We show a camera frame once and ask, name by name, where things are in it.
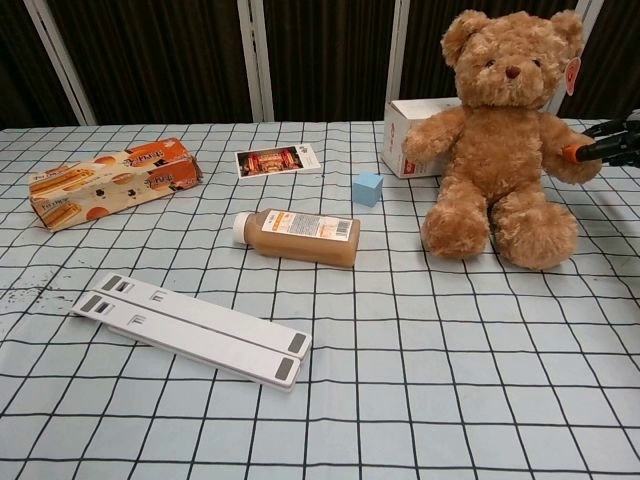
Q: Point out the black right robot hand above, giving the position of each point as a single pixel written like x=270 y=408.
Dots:
x=612 y=147

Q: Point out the brown plush teddy bear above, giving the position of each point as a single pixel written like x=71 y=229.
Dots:
x=490 y=150

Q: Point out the orange paper hang tag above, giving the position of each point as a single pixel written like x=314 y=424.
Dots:
x=573 y=75

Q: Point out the white cardboard box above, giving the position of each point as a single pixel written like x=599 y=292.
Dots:
x=397 y=135

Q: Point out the light blue cube block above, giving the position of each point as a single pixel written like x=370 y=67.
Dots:
x=367 y=190

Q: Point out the blue checked tablecloth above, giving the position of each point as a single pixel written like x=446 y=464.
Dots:
x=400 y=360

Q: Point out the brown drink bottle white cap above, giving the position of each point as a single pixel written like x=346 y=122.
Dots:
x=305 y=237

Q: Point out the photo postcard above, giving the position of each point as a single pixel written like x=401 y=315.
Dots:
x=275 y=161

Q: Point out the white folding stand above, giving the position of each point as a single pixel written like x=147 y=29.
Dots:
x=200 y=332

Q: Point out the orange biscuit carton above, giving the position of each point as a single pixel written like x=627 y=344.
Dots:
x=110 y=182

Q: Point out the white screen frame post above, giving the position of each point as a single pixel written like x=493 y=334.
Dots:
x=402 y=50
x=255 y=60
x=62 y=65
x=587 y=30

